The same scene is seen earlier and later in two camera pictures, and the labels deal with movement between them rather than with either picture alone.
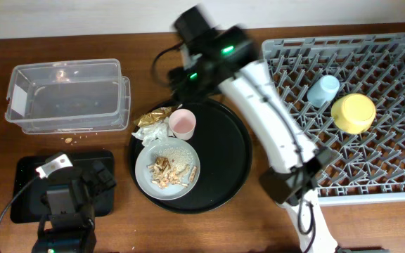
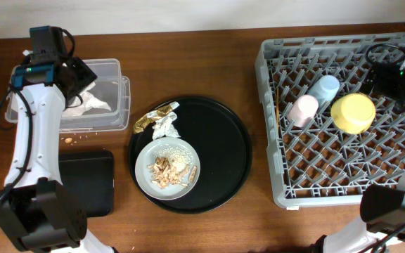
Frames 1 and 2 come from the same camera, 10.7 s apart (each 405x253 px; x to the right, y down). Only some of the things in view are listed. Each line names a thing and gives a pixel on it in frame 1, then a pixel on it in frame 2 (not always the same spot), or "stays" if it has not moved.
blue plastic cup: x=323 y=91 stays
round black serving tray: x=222 y=140 stays
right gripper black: x=182 y=90 to x=382 y=75
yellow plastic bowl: x=353 y=113 stays
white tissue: x=159 y=131 to x=88 y=102
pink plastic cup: x=182 y=122 to x=302 y=110
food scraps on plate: x=172 y=166 stays
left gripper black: x=95 y=183 to x=87 y=74
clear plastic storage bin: x=74 y=96 stays
